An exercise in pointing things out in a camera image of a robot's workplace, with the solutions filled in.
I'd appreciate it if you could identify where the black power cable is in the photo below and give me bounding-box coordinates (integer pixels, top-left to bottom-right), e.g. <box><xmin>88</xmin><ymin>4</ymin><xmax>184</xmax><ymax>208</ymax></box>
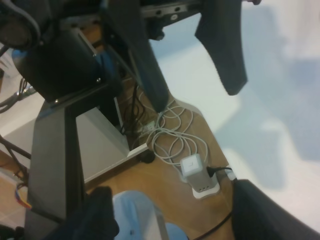
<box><xmin>192</xmin><ymin>165</ymin><xmax>237</xmax><ymax>240</ymax></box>

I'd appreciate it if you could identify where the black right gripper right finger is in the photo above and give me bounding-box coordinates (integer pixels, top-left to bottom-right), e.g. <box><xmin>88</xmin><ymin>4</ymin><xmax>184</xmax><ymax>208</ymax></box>
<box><xmin>195</xmin><ymin>0</ymin><xmax>247</xmax><ymax>96</ymax></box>

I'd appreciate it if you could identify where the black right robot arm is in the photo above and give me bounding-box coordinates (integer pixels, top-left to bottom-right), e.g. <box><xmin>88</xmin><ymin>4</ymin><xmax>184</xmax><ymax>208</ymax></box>
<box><xmin>0</xmin><ymin>0</ymin><xmax>247</xmax><ymax>240</ymax></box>

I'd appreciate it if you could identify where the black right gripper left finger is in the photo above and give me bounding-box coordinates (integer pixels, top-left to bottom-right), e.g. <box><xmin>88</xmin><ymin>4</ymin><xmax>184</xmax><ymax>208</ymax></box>
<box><xmin>100</xmin><ymin>0</ymin><xmax>169</xmax><ymax>113</ymax></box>

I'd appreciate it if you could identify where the white power strip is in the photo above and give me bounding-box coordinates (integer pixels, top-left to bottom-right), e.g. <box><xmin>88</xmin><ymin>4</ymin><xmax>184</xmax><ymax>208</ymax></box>
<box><xmin>186</xmin><ymin>168</ymin><xmax>220</xmax><ymax>200</ymax></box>

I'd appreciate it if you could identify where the white coiled cable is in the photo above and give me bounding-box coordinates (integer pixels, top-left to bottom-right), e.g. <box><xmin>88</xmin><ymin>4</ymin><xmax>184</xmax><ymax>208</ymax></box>
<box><xmin>136</xmin><ymin>91</ymin><xmax>210</xmax><ymax>168</ymax></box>

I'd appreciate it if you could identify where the white cube charger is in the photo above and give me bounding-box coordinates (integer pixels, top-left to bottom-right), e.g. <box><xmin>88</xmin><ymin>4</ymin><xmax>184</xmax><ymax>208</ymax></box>
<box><xmin>180</xmin><ymin>153</ymin><xmax>205</xmax><ymax>182</ymax></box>

